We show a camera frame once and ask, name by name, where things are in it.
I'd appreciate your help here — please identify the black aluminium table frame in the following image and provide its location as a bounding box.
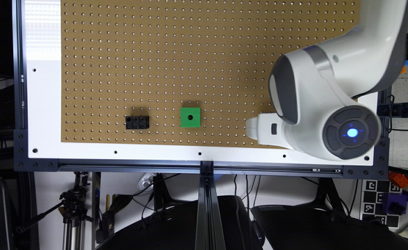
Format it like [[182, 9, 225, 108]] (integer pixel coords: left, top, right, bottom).
[[12, 1, 389, 179]]

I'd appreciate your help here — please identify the black camera tripod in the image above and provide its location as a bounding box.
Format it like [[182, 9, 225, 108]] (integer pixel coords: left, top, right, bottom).
[[15, 172, 94, 250]]

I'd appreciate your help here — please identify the black office chair right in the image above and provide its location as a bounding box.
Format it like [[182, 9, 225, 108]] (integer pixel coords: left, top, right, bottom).
[[251, 205, 408, 250]]

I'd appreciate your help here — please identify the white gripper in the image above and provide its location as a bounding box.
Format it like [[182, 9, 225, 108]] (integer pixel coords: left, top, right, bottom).
[[245, 113, 288, 146]]

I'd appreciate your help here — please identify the fiducial marker board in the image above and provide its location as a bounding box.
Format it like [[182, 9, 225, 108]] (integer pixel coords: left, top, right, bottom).
[[360, 180, 402, 228]]

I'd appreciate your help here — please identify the brown perforated pegboard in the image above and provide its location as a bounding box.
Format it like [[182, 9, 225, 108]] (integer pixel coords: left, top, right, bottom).
[[60, 0, 360, 148]]

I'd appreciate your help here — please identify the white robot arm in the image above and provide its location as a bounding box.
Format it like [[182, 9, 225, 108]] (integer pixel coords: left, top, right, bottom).
[[245, 0, 408, 161]]

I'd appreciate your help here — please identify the white table plate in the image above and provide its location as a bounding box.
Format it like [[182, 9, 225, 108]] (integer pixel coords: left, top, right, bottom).
[[23, 0, 379, 167]]

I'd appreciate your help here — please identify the aluminium centre strut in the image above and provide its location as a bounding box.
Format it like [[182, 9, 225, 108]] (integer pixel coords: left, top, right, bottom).
[[195, 161, 226, 250]]

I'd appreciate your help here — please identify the orange block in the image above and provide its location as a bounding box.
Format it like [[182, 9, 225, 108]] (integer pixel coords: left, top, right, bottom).
[[388, 172, 408, 189]]

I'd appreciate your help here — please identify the black office chair left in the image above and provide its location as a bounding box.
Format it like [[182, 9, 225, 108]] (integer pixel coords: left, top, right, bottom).
[[98, 195, 262, 250]]

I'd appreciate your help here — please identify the black office chair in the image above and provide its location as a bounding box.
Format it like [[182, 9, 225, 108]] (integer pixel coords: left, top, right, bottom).
[[251, 205, 408, 250], [98, 195, 262, 250]]

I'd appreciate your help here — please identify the green block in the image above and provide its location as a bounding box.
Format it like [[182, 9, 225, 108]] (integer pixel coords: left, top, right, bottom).
[[180, 108, 201, 128]]

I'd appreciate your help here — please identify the purple block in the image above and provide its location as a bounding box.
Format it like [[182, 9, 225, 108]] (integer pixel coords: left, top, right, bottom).
[[382, 193, 407, 215]]

